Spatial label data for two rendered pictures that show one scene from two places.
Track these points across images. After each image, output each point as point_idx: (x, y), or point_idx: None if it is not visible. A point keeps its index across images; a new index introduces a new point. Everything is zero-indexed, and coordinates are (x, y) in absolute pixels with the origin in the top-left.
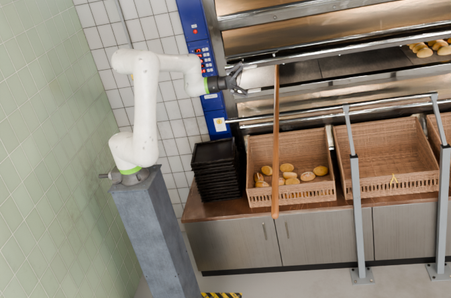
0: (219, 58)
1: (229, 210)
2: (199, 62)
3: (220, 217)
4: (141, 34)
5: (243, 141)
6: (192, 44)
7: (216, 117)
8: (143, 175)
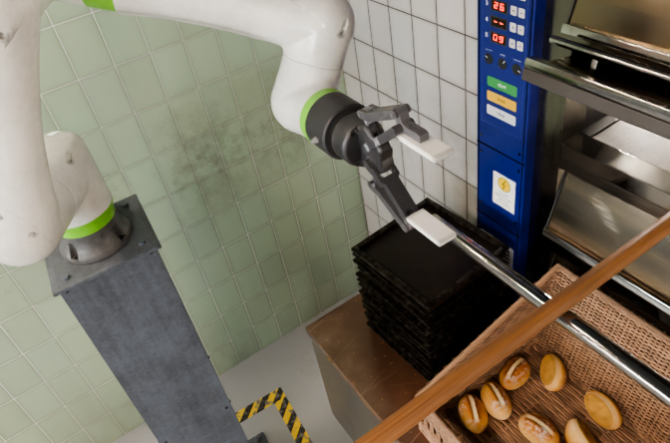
0: (557, 21)
1: (384, 392)
2: (331, 31)
3: (355, 389)
4: None
5: (551, 263)
6: None
7: (500, 172)
8: (87, 253)
